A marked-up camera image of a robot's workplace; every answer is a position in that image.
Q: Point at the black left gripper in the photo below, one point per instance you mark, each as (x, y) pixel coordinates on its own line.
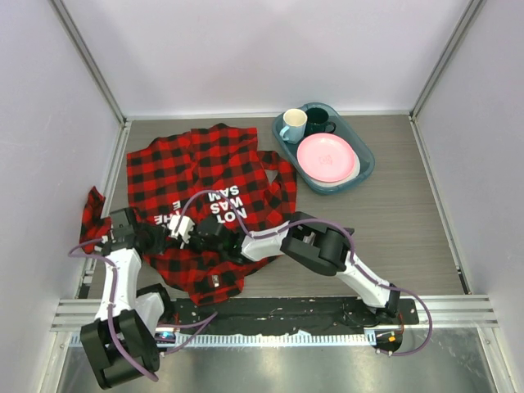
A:
(160, 234)

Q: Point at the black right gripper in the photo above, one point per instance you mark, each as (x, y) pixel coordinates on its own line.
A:
(191, 241)

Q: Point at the red black plaid shirt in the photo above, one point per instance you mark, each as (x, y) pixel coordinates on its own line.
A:
(217, 172)

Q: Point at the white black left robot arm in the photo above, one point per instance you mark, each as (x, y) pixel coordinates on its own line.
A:
(120, 342)

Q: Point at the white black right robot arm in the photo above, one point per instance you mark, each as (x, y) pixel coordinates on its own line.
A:
(322, 247)

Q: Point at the pink plate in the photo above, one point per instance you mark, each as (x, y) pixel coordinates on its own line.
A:
(325, 157)

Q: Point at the light blue mug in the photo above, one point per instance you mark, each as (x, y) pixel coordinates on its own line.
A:
(294, 123)

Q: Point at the dark green mug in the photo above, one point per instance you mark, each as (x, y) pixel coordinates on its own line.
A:
(318, 121)

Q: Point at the white plate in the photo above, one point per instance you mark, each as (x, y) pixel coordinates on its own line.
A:
(353, 175)

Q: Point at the teal plastic tray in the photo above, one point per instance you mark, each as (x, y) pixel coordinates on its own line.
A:
(344, 131)

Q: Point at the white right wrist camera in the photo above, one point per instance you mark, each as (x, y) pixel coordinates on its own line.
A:
(180, 228)

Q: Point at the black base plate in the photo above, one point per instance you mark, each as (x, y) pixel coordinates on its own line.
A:
(278, 316)

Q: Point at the white slotted cable duct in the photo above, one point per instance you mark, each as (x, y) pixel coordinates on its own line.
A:
(301, 339)

